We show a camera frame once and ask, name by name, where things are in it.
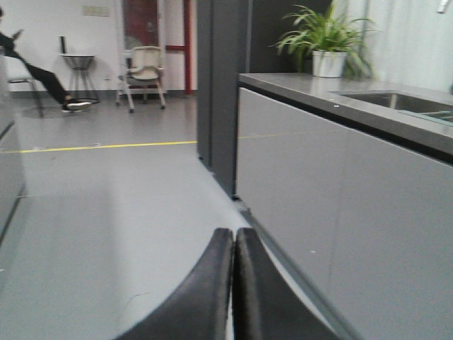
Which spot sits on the beige office chair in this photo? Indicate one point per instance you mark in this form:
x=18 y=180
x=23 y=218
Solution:
x=145 y=69

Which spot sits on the dark pillar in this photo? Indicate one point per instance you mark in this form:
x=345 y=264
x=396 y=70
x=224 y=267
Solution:
x=221 y=29

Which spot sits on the green potted plant white pot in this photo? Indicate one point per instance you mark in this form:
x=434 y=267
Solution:
x=327 y=33

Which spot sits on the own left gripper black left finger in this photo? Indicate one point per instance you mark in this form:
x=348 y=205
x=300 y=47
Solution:
x=198 y=308

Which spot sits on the round side table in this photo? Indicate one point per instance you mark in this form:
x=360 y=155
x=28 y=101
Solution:
x=80 y=82

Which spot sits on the black cylinder speaker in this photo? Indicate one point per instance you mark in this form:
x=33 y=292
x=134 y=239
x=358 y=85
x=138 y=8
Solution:
x=63 y=46

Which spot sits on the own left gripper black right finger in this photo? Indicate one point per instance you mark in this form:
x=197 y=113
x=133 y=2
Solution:
x=265 y=307

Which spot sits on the grey kitchen cabinet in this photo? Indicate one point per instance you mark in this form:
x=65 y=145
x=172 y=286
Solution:
x=356 y=197

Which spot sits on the seated person in black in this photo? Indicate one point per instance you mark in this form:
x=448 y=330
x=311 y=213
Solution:
x=47 y=78

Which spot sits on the stainless steel sink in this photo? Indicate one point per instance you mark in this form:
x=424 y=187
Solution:
x=410 y=105

